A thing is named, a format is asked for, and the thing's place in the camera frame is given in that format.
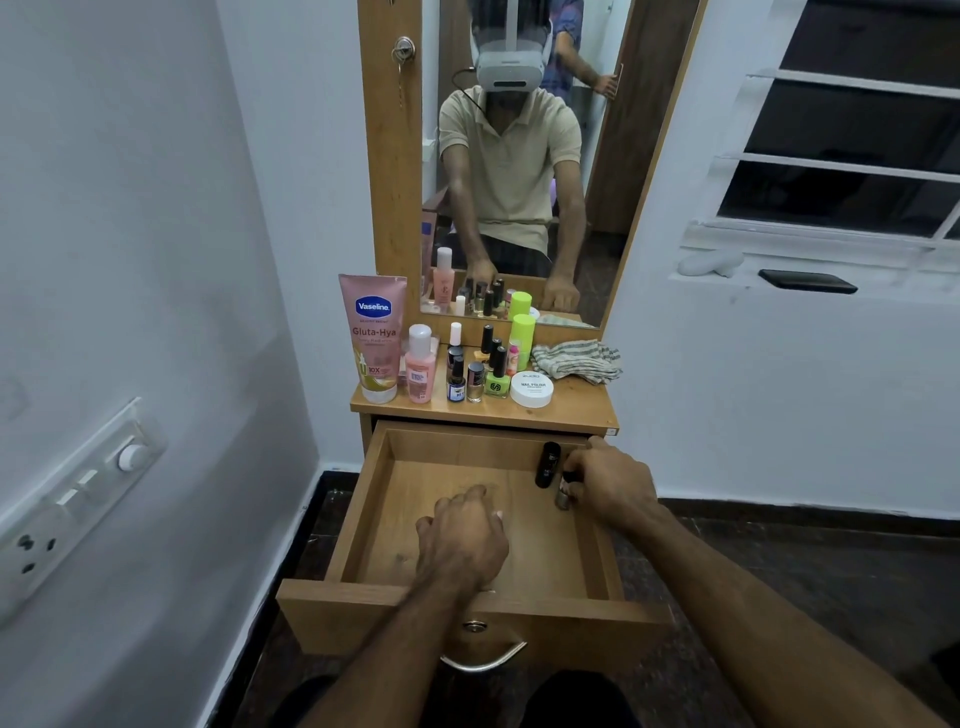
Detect person's left hand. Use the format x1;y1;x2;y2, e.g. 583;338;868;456
414;484;511;599

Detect person's right hand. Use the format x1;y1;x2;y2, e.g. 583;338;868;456
562;436;663;535

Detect wooden drawer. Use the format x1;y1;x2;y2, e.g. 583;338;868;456
275;419;675;674

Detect black lipstick tube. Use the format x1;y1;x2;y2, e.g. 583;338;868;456
533;440;562;490

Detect round white jar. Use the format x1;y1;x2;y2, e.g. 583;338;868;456
509;371;556;410

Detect striped green white cloth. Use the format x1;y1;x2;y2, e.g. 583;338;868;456
530;339;624;386

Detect green nail polish bottle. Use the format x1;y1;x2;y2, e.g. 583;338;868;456
484;346;513;399

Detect neon green tube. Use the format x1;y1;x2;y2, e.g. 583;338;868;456
508;314;538;371

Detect pink bottle white cap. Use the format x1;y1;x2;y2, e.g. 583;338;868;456
404;323;437;406

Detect clear box of pink tubes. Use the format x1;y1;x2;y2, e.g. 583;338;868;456
397;337;441;388

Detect pink lotion tube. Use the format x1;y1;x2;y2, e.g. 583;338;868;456
338;273;409;406

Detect person's right forearm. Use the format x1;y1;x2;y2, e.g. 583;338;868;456
633;503;954;728

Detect person's left forearm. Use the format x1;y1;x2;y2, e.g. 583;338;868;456
296;584;481;728

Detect person's legs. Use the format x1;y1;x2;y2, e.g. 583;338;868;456
266;669;643;728

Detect wooden dressing table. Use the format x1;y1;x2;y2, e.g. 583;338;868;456
350;0;710;455

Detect white object on sill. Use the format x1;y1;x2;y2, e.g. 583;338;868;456
677;249;746;279

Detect black phone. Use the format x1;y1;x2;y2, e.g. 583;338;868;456
757;269;859;295

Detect dressing table mirror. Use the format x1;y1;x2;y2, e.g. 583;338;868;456
419;0;699;329

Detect white framed window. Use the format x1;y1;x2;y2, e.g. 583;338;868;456
680;0;960;273

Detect white wall switch board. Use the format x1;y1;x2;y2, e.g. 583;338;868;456
0;397;168;628

